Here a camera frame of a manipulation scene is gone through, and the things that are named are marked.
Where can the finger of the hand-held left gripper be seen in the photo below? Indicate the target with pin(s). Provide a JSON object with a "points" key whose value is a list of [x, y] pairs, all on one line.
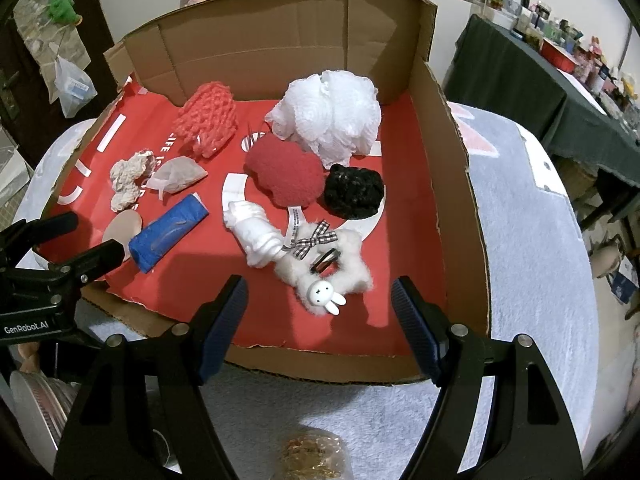
{"points": [[92, 262], [45, 230]]}

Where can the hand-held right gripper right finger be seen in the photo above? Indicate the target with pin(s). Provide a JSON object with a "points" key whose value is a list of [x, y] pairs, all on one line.
{"points": [[420, 335]]}

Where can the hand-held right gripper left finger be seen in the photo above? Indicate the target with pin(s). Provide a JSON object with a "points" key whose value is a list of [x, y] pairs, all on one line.
{"points": [[222, 330]]}

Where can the beige powder puff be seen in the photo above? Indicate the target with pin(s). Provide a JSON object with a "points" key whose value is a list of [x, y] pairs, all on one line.
{"points": [[120, 232]]}

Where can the blue cloth roll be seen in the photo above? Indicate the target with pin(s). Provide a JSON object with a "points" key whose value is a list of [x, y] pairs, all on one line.
{"points": [[165, 232]]}

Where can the cream scrunchie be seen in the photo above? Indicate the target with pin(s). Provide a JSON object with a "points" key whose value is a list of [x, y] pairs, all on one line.
{"points": [[127, 180]]}

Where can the white cloth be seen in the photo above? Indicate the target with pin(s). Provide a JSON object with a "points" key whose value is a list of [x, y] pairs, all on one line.
{"points": [[255, 235]]}

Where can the beige sheer pouch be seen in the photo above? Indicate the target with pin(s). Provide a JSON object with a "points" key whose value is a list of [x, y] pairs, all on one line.
{"points": [[180, 175]]}

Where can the black scrunchie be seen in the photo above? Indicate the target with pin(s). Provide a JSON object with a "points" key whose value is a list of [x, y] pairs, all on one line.
{"points": [[355, 192]]}

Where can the red fuzzy cloth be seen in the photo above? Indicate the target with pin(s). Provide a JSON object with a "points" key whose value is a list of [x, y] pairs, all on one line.
{"points": [[285, 170]]}

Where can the white mesh bath pouf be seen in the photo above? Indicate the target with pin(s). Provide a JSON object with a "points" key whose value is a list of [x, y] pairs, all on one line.
{"points": [[330, 110]]}

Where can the cardboard box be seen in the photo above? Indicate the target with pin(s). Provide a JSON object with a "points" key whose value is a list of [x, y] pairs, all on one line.
{"points": [[300, 25]]}

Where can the person's left hand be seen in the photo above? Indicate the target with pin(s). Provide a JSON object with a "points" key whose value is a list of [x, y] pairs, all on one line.
{"points": [[29, 357]]}

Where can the dark brown door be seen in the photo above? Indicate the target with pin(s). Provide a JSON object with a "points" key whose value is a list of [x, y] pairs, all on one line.
{"points": [[20, 125]]}

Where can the light blue blanket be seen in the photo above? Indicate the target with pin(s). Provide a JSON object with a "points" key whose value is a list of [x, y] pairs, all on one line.
{"points": [[525, 240]]}

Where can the clear plastic bag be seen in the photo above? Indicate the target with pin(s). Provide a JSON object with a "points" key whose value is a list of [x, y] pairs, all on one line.
{"points": [[75, 87]]}

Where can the small clear plastic jar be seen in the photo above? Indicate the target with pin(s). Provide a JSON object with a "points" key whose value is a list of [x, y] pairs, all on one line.
{"points": [[310, 452]]}

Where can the beige hanging organizer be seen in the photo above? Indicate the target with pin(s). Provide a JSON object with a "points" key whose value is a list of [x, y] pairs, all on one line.
{"points": [[35, 25]]}

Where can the green plush toy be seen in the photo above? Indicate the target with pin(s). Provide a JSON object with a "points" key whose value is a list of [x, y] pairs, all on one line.
{"points": [[62, 7]]}

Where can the table with dark green cloth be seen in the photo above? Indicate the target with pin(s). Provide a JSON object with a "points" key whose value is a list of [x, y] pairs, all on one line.
{"points": [[525, 85]]}

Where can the group of bottles and boxes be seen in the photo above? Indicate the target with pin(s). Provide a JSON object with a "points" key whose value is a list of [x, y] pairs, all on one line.
{"points": [[585, 55]]}

